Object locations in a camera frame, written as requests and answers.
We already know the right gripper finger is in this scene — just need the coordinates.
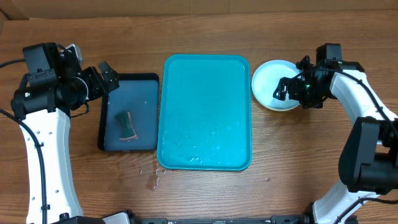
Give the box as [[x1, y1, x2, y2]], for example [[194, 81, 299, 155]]
[[273, 77, 291, 101], [295, 55, 313, 72]]

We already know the light blue plate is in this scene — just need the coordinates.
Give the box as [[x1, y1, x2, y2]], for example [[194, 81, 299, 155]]
[[251, 60, 300, 108]]

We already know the green scrubbing sponge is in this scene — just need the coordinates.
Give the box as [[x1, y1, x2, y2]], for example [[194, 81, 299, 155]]
[[115, 111, 137, 141]]

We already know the yellow-green plate front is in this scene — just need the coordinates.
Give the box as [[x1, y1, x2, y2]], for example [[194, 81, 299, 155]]
[[264, 105, 298, 111]]

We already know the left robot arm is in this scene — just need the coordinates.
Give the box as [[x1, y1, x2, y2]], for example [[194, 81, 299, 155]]
[[11, 42, 119, 223]]

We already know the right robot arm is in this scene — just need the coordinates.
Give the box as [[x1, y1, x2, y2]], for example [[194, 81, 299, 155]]
[[273, 43, 397, 223]]

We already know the black plastic tray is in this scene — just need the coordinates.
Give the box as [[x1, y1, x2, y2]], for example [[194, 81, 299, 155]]
[[98, 73, 159, 152]]

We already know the teal plastic tray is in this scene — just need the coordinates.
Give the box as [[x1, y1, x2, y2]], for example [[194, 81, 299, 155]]
[[157, 54, 252, 171]]

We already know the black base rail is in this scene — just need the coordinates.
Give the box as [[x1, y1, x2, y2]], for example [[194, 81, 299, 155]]
[[53, 210, 313, 224]]

